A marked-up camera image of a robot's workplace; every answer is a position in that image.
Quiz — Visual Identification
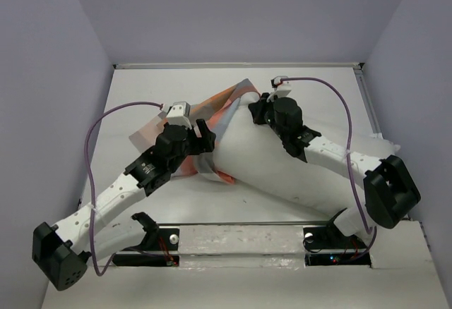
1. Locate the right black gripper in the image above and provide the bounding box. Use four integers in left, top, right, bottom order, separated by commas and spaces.
249, 92, 287, 140

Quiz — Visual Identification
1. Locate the orange blue checked pillowcase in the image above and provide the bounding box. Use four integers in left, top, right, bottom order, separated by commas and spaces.
129, 79, 260, 184

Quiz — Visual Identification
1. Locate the white pillow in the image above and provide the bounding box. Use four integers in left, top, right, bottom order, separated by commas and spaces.
211, 90, 402, 222

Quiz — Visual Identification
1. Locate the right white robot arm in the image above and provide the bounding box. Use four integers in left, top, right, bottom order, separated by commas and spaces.
248, 93, 421, 247

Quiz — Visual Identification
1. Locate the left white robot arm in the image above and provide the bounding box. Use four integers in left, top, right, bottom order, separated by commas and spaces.
32, 119, 216, 291

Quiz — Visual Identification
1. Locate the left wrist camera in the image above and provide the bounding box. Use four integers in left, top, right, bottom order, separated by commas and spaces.
166, 102, 191, 129

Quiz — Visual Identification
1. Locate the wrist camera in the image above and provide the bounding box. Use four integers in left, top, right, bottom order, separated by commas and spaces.
166, 102, 191, 129
268, 76, 292, 101

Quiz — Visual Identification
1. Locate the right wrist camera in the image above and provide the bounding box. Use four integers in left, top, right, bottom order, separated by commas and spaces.
268, 76, 292, 101

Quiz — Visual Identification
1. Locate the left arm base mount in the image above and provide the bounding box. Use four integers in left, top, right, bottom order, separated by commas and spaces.
112, 212, 180, 267

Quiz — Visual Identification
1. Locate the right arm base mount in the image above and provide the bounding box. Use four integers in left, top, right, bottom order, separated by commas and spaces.
302, 210, 371, 267

